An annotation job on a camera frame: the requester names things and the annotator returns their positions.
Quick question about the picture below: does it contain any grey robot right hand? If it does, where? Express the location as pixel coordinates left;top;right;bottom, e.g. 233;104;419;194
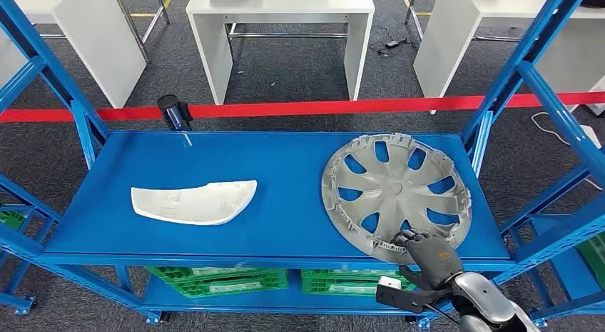
391;228;465;293

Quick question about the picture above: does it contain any grey plastic hubcap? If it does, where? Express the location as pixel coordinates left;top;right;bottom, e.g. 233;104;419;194
321;132;472;266

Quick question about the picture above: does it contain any white mirror cover part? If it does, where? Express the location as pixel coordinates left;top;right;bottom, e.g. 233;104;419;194
131;179;258;226

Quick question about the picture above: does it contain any white power strip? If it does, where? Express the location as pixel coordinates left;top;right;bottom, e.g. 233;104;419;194
579;124;604;151

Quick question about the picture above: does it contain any red barrier belt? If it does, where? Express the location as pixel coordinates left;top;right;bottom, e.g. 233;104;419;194
0;91;605;124

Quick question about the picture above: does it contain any black stanchion belt head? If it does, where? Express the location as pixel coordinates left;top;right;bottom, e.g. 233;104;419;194
156;94;194;132

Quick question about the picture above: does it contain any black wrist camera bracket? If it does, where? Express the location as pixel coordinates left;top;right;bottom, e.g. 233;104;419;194
375;284;467;316

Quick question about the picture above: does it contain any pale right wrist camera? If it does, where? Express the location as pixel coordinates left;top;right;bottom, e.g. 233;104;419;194
377;276;402;293

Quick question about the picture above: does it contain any white power cable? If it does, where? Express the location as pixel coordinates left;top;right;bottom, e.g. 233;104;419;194
530;111;605;191

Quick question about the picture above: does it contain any black power adapter with cable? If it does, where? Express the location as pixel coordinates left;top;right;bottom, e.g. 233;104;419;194
367;24;421;59

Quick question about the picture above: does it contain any chrome steel table frame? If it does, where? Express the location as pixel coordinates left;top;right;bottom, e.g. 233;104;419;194
37;0;171;64
404;0;526;43

